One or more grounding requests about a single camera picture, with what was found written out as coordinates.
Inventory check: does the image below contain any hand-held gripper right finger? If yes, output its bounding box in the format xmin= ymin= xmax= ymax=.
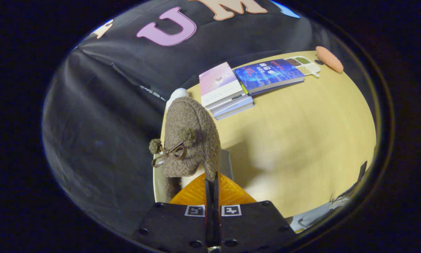
xmin=213 ymin=171 xmax=297 ymax=253

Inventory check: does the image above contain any white blue book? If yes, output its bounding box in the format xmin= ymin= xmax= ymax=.
xmin=210 ymin=94 xmax=254 ymax=115
xmin=214 ymin=102 xmax=255 ymax=121

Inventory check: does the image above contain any black backdrop cloth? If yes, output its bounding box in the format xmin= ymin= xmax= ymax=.
xmin=42 ymin=0 xmax=337 ymax=239

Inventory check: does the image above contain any white divided grain tray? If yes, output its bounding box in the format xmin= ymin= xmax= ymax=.
xmin=284 ymin=56 xmax=322 ymax=77

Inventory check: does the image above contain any white round soft object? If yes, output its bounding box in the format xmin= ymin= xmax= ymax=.
xmin=166 ymin=88 xmax=190 ymax=111

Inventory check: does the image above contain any pink cover book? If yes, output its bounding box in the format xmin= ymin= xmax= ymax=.
xmin=199 ymin=62 xmax=245 ymax=108

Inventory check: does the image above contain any dark blue cover book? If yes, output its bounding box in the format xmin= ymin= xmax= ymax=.
xmin=234 ymin=59 xmax=305 ymax=96

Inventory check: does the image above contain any orange fuzzy oval object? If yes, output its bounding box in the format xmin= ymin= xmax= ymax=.
xmin=315 ymin=46 xmax=344 ymax=73

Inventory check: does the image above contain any brown fuzzy shoe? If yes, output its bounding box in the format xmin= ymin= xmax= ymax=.
xmin=149 ymin=97 xmax=222 ymax=203

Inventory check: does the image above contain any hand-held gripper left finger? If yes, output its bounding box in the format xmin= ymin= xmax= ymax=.
xmin=132 ymin=172 xmax=214 ymax=253

